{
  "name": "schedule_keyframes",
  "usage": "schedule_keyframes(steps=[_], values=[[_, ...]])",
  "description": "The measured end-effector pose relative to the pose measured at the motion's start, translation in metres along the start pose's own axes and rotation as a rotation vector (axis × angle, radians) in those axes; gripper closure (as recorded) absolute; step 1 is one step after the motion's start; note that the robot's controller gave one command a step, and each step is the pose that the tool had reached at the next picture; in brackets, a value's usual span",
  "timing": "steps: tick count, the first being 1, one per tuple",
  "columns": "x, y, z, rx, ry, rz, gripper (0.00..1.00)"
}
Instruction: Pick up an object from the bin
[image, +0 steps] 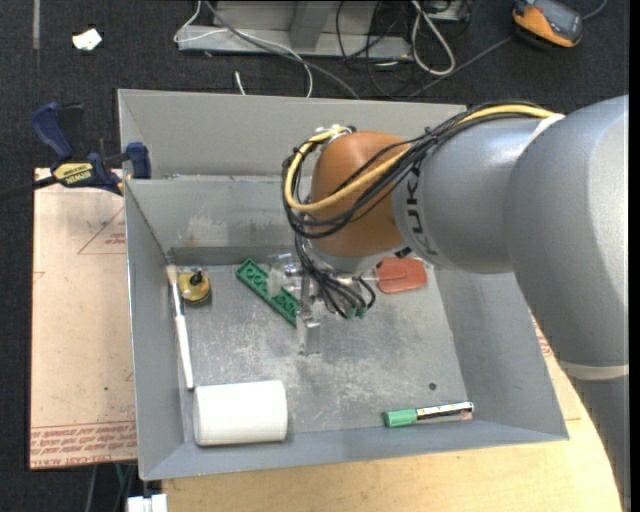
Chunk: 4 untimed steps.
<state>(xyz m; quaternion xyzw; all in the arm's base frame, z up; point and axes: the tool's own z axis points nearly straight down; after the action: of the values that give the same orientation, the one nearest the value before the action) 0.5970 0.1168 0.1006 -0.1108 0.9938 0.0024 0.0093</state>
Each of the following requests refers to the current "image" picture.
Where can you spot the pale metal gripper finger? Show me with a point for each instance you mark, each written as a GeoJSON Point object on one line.
{"type": "Point", "coordinates": [302, 337]}
{"type": "Point", "coordinates": [313, 339]}

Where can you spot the grey metal bin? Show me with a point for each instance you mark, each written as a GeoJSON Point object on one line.
{"type": "Point", "coordinates": [350, 370]}

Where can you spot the clear glass bulb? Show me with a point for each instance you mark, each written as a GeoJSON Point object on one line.
{"type": "Point", "coordinates": [280, 272]}

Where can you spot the green studded flat block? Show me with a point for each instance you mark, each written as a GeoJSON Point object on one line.
{"type": "Point", "coordinates": [260, 285]}

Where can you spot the red-brown flat sponge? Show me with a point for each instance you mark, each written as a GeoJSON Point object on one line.
{"type": "Point", "coordinates": [402, 277]}

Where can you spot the white cylinder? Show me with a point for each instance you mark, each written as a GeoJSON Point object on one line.
{"type": "Point", "coordinates": [240, 412]}

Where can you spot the round yellow and black knob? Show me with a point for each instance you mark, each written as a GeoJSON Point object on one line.
{"type": "Point", "coordinates": [195, 290]}

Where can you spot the green-capped marker pen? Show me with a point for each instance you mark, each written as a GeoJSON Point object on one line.
{"type": "Point", "coordinates": [400, 418]}

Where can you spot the long white stick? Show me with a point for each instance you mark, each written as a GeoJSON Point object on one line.
{"type": "Point", "coordinates": [182, 335]}

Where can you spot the brown cardboard board red print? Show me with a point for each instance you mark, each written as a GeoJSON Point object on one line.
{"type": "Point", "coordinates": [80, 325]}

